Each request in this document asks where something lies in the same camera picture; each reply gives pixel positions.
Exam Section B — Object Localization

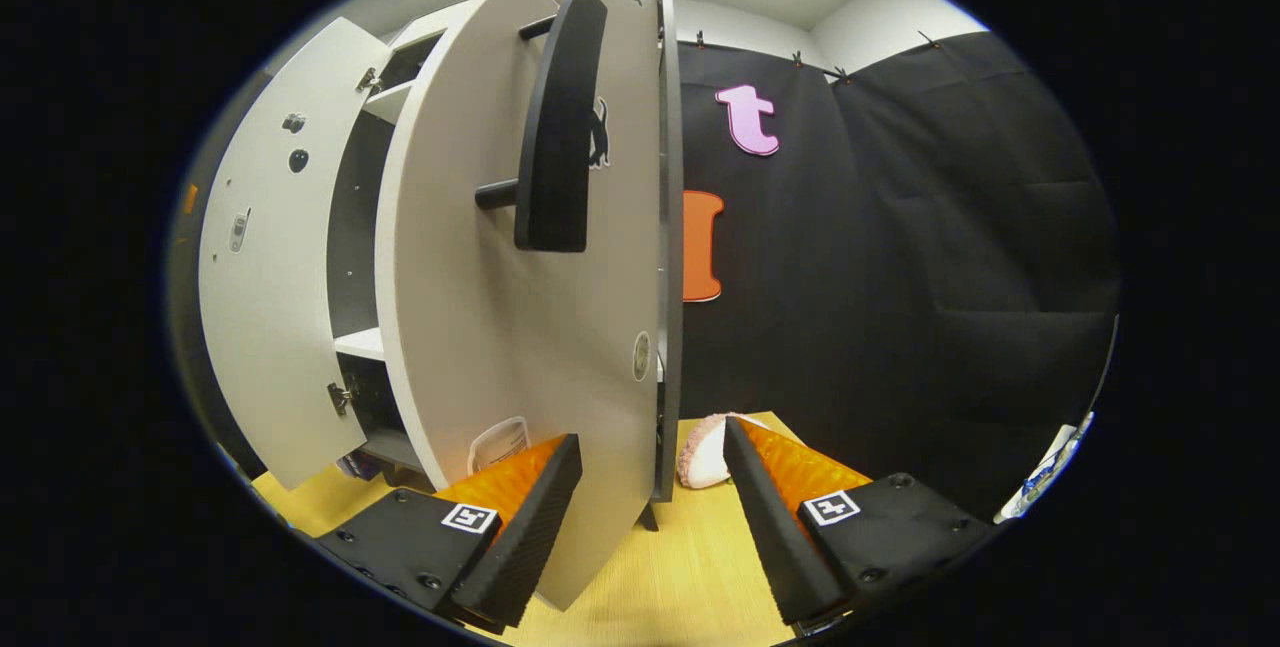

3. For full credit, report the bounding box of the white cabinet shelf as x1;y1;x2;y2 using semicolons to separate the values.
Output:
333;327;386;363
362;79;416;126

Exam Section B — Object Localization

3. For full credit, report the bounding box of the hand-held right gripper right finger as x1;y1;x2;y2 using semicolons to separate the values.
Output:
722;415;1001;628

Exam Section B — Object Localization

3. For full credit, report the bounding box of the white tray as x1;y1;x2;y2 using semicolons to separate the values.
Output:
995;411;1096;525

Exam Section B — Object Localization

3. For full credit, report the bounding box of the white cabinet door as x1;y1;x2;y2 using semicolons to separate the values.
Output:
197;15;393;493
373;0;666;613

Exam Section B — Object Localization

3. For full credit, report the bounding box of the black door handle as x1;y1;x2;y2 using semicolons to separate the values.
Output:
474;0;609;254

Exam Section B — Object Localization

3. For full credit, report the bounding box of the pink plush toy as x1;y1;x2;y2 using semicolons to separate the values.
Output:
676;412;746;491

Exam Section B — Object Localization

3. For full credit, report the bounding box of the black backdrop cloth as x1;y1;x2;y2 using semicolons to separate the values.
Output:
165;27;1121;523

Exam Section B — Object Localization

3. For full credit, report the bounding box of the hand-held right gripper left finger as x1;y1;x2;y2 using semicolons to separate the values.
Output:
315;432;584;634

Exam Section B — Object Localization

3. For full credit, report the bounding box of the white cabinet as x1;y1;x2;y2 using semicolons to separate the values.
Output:
325;0;686;533

